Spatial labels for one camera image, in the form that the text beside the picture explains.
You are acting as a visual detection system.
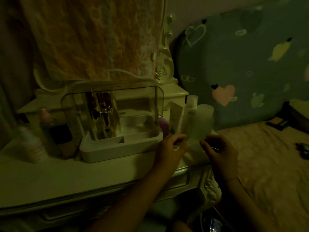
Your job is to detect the person's right hand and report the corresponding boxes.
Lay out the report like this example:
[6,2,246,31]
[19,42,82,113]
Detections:
[200,134,240,184]

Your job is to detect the person's left hand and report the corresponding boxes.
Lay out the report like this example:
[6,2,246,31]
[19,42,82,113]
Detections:
[154,134,191,179]

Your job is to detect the person's left forearm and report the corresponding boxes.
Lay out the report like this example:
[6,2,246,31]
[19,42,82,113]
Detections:
[86,173,172,232]

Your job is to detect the person's right forearm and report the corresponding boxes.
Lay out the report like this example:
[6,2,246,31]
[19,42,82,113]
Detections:
[221,178,280,232]

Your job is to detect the frosted wide bottle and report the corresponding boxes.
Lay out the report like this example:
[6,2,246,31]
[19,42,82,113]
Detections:
[192,104,214,152]

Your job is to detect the purple makeup sponge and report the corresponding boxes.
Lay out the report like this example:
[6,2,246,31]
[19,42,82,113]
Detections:
[158,117,170,138]

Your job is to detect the white cosmetic tube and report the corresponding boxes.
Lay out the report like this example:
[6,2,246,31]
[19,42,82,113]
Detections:
[169,101,184,134]

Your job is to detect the tall slim white bottle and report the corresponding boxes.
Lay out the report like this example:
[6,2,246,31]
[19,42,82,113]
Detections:
[181,95,199,137]

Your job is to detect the white cosmetic organizer clear lid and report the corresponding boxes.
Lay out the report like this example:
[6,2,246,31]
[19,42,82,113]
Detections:
[60,81,164,164]

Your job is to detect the orange and black compact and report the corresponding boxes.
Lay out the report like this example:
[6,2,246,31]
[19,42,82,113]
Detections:
[265,117,290,131]

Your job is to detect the gold lipstick tubes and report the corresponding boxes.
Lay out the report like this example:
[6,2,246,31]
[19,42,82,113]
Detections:
[85,91,121,140]

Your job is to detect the green heart print quilt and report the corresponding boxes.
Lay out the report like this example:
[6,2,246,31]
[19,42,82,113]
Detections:
[174,0,309,131]

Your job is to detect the dark small object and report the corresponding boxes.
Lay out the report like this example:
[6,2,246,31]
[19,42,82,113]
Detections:
[295,142,309,160]

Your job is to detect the white ornate dressing table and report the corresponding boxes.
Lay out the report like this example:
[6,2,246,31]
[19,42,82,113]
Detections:
[0,78,222,232]

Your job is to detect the dark square box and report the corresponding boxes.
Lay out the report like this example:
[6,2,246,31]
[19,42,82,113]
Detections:
[49,124,73,145]

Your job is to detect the pink capped bottle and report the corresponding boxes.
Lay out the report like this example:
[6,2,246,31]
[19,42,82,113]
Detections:
[39,108,61,156]

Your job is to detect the orange lace cloth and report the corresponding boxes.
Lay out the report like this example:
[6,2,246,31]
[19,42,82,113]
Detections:
[19,0,165,81]

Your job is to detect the white bottle with label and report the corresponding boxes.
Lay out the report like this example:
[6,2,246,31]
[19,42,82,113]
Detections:
[17,126,47,164]

